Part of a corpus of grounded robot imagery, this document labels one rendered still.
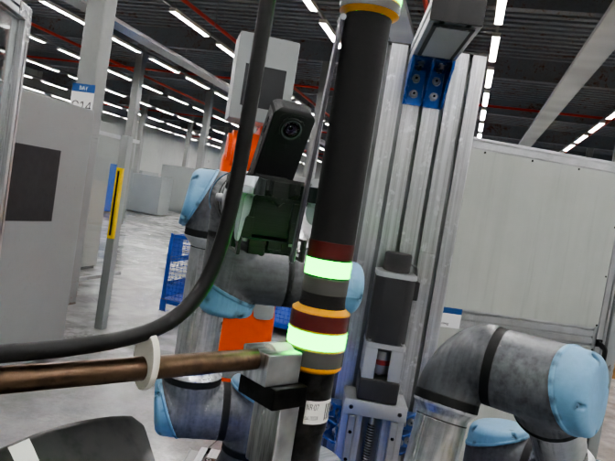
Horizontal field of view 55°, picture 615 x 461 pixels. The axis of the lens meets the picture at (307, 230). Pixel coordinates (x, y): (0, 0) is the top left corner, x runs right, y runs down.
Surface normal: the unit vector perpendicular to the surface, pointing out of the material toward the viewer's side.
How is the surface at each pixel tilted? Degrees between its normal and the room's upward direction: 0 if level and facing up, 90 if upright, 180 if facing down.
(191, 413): 89
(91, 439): 42
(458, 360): 78
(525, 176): 91
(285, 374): 90
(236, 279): 90
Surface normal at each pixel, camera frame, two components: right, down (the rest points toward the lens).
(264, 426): -0.74, -0.08
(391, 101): -0.06, 0.04
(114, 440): 0.69, -0.64
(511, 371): -0.53, -0.25
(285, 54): 0.22, 0.09
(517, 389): -0.59, 0.09
